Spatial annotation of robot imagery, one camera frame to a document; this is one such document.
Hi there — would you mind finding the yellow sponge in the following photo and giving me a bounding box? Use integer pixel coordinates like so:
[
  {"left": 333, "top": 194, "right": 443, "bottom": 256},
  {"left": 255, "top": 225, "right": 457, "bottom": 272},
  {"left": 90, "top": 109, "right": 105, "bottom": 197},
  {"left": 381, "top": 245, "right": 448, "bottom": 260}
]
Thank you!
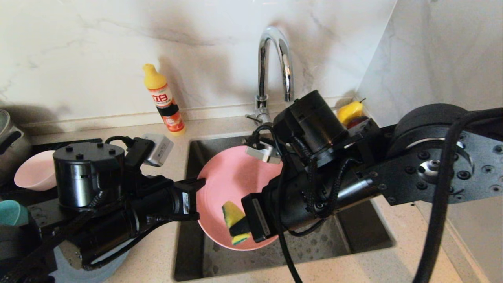
[{"left": 222, "top": 201, "right": 252, "bottom": 245}]

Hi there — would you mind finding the salmon pink plate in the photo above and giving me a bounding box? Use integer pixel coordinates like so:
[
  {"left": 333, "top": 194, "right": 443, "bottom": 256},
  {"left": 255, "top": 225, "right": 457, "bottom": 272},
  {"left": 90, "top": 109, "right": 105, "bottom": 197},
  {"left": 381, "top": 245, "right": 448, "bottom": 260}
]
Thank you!
[{"left": 196, "top": 145, "right": 284, "bottom": 251}]

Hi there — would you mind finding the light pink bowl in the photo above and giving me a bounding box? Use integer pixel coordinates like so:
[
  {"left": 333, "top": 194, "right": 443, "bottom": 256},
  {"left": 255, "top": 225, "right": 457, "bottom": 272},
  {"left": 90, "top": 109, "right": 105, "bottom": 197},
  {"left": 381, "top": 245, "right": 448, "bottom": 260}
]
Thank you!
[{"left": 15, "top": 150, "right": 58, "bottom": 192}]

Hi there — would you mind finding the chrome gooseneck faucet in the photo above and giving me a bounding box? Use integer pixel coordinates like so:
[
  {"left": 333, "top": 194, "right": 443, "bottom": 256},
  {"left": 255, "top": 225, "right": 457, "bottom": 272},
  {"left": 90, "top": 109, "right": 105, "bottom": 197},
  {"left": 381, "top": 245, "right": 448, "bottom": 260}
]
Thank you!
[{"left": 246, "top": 26, "right": 295, "bottom": 123}]

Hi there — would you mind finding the teal bowl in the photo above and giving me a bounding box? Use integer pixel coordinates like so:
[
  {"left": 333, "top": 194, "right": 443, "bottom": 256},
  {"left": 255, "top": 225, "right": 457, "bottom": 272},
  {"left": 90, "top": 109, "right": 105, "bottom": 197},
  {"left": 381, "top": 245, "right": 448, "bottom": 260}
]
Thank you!
[{"left": 0, "top": 200, "right": 29, "bottom": 227}]

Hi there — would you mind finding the blue plate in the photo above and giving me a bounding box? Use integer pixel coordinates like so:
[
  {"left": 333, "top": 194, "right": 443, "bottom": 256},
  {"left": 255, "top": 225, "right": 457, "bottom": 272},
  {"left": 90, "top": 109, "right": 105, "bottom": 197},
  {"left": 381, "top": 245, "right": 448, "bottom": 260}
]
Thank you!
[{"left": 51, "top": 238, "right": 131, "bottom": 283}]

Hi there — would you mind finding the yellow-capped orange dish soap bottle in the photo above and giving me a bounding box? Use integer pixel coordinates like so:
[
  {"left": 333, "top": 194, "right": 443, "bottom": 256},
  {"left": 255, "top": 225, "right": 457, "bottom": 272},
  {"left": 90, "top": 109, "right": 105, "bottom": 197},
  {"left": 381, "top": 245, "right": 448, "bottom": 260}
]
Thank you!
[{"left": 142, "top": 64, "right": 186, "bottom": 136}]

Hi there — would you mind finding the stainless steel sink basin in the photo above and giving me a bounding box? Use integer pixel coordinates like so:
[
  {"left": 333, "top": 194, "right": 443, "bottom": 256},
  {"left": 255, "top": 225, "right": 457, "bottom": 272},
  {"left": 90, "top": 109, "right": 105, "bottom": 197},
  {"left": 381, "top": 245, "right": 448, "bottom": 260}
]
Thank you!
[{"left": 174, "top": 127, "right": 395, "bottom": 281}]

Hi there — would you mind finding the yellow pear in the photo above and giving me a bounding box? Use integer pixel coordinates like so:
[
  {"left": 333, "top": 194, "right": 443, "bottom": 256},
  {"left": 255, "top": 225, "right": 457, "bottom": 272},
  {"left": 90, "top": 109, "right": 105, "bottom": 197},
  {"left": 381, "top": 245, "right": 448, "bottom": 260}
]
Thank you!
[{"left": 337, "top": 98, "right": 365, "bottom": 125}]

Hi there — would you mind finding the steel cooking pot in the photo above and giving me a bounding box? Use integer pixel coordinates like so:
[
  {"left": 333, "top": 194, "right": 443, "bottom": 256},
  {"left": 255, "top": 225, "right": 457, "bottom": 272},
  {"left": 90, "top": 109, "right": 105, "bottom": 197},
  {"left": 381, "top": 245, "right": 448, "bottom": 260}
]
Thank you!
[{"left": 0, "top": 110, "right": 32, "bottom": 185}]

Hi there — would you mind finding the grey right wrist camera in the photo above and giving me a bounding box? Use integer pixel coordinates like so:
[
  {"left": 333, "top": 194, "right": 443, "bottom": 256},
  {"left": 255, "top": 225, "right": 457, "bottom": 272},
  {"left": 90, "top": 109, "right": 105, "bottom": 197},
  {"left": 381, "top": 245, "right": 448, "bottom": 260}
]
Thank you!
[{"left": 246, "top": 141, "right": 282, "bottom": 164}]

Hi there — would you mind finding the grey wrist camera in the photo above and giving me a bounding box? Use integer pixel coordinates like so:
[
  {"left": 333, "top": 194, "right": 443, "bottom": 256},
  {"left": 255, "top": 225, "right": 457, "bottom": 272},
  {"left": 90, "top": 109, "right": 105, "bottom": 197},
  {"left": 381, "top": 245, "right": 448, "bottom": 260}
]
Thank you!
[
  {"left": 246, "top": 141, "right": 282, "bottom": 164},
  {"left": 141, "top": 134, "right": 174, "bottom": 167}
]

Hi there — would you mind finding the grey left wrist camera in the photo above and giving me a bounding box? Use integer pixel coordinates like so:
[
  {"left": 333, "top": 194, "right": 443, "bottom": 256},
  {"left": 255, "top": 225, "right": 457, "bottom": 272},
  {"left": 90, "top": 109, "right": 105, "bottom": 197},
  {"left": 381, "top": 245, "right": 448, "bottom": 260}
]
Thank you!
[{"left": 141, "top": 134, "right": 174, "bottom": 167}]

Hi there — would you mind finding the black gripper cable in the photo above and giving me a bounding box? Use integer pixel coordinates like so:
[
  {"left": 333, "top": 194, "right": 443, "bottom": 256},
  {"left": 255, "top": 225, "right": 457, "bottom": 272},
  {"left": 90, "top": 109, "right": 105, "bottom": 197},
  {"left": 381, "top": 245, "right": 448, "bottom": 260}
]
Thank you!
[{"left": 251, "top": 107, "right": 503, "bottom": 283}]

